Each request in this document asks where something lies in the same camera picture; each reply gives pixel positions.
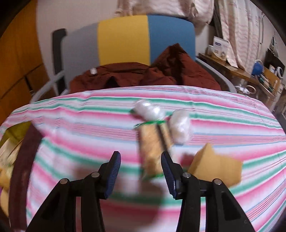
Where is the tan sponge block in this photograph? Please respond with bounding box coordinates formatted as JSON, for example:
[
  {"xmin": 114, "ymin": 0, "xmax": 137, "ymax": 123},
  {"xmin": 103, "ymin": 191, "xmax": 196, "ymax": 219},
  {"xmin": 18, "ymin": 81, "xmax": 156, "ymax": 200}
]
[{"xmin": 188, "ymin": 143, "xmax": 243, "ymax": 187}]

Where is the clear plastic packet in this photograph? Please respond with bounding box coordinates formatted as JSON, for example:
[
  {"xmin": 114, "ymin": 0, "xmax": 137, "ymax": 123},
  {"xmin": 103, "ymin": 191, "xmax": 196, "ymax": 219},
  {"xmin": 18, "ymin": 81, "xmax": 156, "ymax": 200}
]
[{"xmin": 133, "ymin": 99, "xmax": 193, "ymax": 145}]

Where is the cracker packet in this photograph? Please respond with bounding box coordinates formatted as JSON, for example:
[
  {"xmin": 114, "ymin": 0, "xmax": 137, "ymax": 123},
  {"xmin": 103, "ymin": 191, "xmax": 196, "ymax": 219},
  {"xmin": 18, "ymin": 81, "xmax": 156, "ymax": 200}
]
[{"xmin": 136, "ymin": 121, "xmax": 173, "ymax": 179}]

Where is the striped pink green tablecloth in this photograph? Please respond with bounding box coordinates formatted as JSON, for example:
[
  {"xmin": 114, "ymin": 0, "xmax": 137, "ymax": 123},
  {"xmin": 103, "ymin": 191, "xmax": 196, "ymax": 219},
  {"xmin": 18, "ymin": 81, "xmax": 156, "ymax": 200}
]
[{"xmin": 1, "ymin": 85, "xmax": 285, "ymax": 231}]

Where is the gold metal tin tray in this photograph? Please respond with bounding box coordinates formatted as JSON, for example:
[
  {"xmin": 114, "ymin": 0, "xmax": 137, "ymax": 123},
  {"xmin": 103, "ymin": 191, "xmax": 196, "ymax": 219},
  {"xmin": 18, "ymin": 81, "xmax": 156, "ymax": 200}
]
[{"xmin": 1, "ymin": 121, "xmax": 31, "ymax": 219}]

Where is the wooden side shelf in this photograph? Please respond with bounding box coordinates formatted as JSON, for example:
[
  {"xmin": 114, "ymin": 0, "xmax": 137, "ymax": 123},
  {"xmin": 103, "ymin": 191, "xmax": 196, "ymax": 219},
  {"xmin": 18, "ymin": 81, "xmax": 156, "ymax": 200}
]
[{"xmin": 198, "ymin": 53, "xmax": 276, "ymax": 108}]

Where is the wooden wardrobe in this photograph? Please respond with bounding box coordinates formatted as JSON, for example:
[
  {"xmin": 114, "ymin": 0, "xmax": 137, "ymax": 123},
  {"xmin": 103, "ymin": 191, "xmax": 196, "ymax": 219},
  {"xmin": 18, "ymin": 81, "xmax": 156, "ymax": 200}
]
[{"xmin": 1, "ymin": 1, "xmax": 50, "ymax": 122}]

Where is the maroon garment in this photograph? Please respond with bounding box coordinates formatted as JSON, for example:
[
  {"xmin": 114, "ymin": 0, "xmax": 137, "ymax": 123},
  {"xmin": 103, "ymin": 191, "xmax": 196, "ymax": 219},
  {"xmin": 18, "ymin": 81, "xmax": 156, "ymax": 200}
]
[{"xmin": 69, "ymin": 44, "xmax": 221, "ymax": 93}]

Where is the white blue product box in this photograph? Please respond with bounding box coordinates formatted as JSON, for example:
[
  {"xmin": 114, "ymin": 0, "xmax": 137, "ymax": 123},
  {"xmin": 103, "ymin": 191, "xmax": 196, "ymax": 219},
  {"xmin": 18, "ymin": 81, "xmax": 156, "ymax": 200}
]
[{"xmin": 212, "ymin": 36, "xmax": 229, "ymax": 61}]

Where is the black rolled mat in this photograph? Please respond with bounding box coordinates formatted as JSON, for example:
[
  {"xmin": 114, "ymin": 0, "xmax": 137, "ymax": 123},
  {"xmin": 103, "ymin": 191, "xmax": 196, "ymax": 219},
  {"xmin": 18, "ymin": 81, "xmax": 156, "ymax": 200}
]
[{"xmin": 52, "ymin": 29, "xmax": 67, "ymax": 94}]

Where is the grey yellow blue chair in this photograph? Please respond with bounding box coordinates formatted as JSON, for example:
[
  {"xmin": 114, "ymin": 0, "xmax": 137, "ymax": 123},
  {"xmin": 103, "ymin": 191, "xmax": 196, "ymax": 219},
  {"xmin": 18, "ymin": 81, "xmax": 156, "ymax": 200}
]
[{"xmin": 31, "ymin": 15, "xmax": 236, "ymax": 102}]

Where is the pink patterned curtain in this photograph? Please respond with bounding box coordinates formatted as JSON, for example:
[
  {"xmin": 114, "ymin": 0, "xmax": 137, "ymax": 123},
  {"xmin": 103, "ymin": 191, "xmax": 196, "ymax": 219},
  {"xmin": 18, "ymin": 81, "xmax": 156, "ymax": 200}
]
[{"xmin": 114, "ymin": 0, "xmax": 260, "ymax": 72}]

